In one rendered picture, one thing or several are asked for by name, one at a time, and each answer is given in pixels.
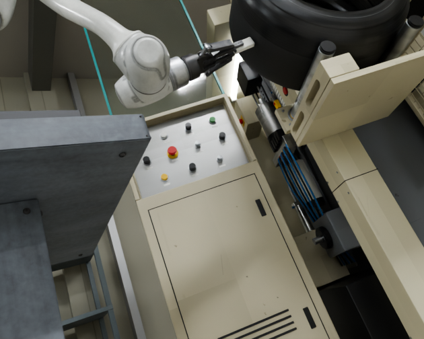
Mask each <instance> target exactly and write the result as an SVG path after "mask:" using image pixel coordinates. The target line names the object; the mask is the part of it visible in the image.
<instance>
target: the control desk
mask: <svg viewBox="0 0 424 339"><path fill-rule="evenodd" d="M145 121H146V124H147V127H148V130H149V134H150V136H151V140H150V142H149V144H148V146H147V148H146V150H145V152H144V154H143V156H142V158H141V160H140V162H139V164H138V166H137V168H136V170H135V172H134V174H133V176H132V178H131V180H130V184H131V188H132V191H133V195H134V197H135V202H136V204H137V208H138V210H139V214H140V217H141V221H142V224H143V228H144V230H145V234H146V237H147V241H148V244H149V248H150V250H151V255H152V257H153V261H154V264H155V267H156V270H157V274H158V277H159V280H160V284H161V286H162V291H163V293H164V297H165V300H166V303H167V306H168V310H169V313H170V317H171V320H172V323H173V326H174V330H175V333H176V337H177V339H340V338H339V335H338V334H337V331H336V329H335V327H334V325H333V323H332V320H331V318H330V316H329V314H328V312H327V310H326V308H325V306H324V304H323V301H322V299H321V297H320V295H319V292H318V290H317V288H316V286H315V284H314V281H313V280H312V277H311V276H310V273H309V271H308V269H307V267H306V264H305V262H304V260H303V258H302V255H301V254H300V252H299V250H298V248H297V245H296V243H295V241H294V239H293V236H292V234H291V232H290V230H289V228H288V226H287V224H286V222H285V219H284V217H283V215H282V213H281V210H280V208H279V206H278V204H277V202H276V200H275V197H274V196H273V193H272V191H271V189H270V187H269V185H268V182H267V180H266V178H265V176H264V174H263V172H262V170H261V168H260V166H259V163H258V161H257V160H256V156H255V154H254V152H253V150H252V147H251V146H250V143H249V142H248V139H247V137H246V135H245V133H244V130H243V128H242V126H241V124H240V121H239V120H238V117H237V116H236V113H235V111H234V109H233V107H232V104H231V102H230V100H229V98H228V96H227V94H226V93H225V94H222V95H219V96H215V97H212V98H209V99H206V100H202V101H199V102H195V103H192V104H189V105H186V106H182V107H179V108H175V109H173V110H168V111H166V112H162V113H159V114H155V115H153V116H148V117H146V118H145Z"/></svg>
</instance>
